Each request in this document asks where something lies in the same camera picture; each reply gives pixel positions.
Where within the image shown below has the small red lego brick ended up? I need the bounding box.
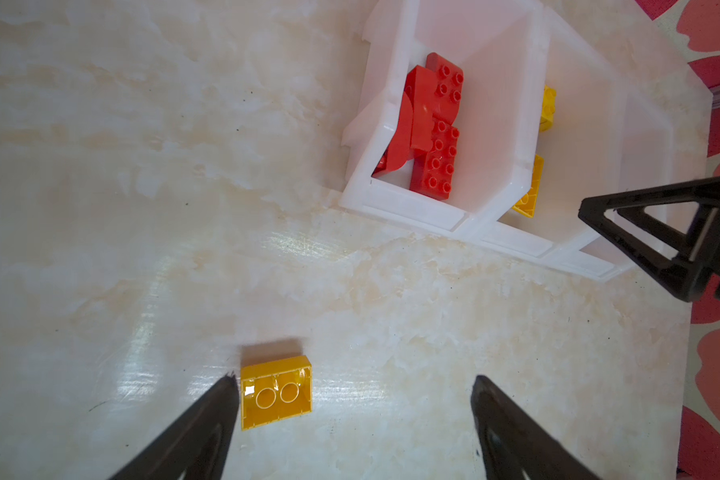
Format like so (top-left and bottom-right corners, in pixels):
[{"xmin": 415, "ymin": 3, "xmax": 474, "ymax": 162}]
[{"xmin": 372, "ymin": 93, "xmax": 413, "ymax": 178}]

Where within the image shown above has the white three-compartment bin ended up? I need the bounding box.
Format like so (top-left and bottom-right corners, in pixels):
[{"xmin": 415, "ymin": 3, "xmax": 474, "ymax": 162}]
[{"xmin": 340, "ymin": 1, "xmax": 712, "ymax": 281}]

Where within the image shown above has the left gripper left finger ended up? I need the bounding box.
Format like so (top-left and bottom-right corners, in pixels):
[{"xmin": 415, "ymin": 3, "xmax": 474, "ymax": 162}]
[{"xmin": 113, "ymin": 375, "xmax": 240, "ymax": 479}]

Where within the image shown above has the yellow lego brick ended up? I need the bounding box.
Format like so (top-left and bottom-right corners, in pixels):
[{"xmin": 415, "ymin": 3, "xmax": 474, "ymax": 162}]
[
  {"xmin": 240, "ymin": 356, "xmax": 312, "ymax": 430},
  {"xmin": 512, "ymin": 155, "xmax": 544, "ymax": 218}
]

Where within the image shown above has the yellow ring lego piece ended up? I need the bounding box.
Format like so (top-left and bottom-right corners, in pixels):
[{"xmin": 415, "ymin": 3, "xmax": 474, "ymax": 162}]
[{"xmin": 539, "ymin": 86, "xmax": 556, "ymax": 132}]

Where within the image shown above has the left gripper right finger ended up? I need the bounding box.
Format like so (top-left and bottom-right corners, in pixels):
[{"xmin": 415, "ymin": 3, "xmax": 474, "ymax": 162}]
[{"xmin": 470, "ymin": 375, "xmax": 597, "ymax": 479}]

